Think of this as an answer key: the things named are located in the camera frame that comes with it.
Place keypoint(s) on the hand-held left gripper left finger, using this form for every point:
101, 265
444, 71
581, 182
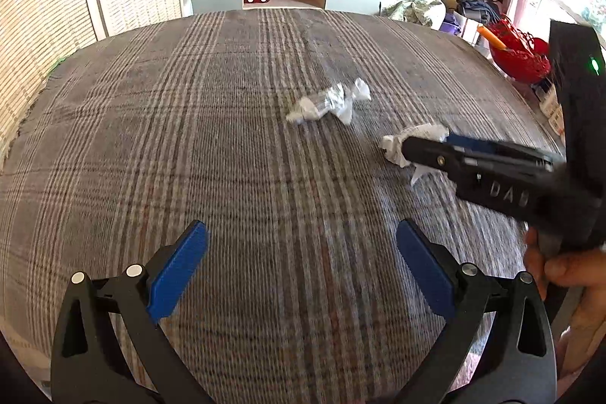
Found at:
177, 266

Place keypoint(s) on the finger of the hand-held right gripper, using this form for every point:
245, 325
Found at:
435, 155
502, 153

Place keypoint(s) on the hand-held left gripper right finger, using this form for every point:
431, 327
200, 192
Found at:
423, 266

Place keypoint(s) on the white paper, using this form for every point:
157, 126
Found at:
395, 146

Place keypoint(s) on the person's right hand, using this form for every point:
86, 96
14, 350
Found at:
577, 271

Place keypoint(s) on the grey plaid cloth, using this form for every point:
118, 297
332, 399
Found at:
236, 172

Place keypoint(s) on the orange stick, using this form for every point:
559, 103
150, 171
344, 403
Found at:
490, 37

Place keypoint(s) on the purple basket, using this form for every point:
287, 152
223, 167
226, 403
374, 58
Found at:
452, 25

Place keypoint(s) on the clear crumpled plastic wrapper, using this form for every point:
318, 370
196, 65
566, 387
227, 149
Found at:
312, 106

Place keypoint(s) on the floral cloth pile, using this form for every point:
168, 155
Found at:
416, 9

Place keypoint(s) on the dark clothes pile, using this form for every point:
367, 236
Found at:
476, 6

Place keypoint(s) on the white woven panel screen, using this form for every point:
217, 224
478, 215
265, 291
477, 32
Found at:
42, 6

